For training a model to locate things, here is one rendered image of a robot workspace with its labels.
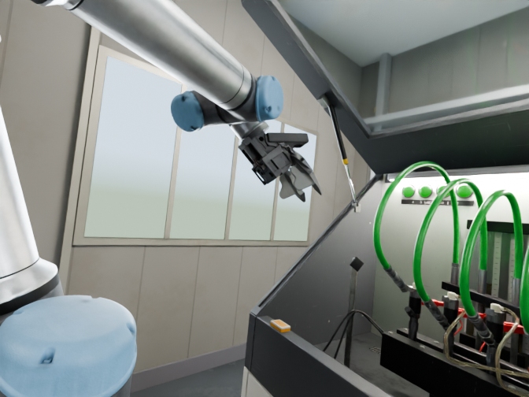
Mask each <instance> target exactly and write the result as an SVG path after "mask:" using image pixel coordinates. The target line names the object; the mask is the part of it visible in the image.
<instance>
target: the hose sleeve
mask: <svg viewBox="0 0 529 397"><path fill-rule="evenodd" d="M389 265H390V267H389V268H388V269H384V268H383V269H384V270H385V272H386V273H387V274H388V275H389V276H390V278H391V279H392V280H393V282H395V284H396V285H397V286H398V287H399V288H404V287H405V282H404V281H403V279H402V278H401V277H400V276H399V275H398V274H397V272H396V271H395V270H394V268H393V267H392V266H391V264H389Z"/></svg>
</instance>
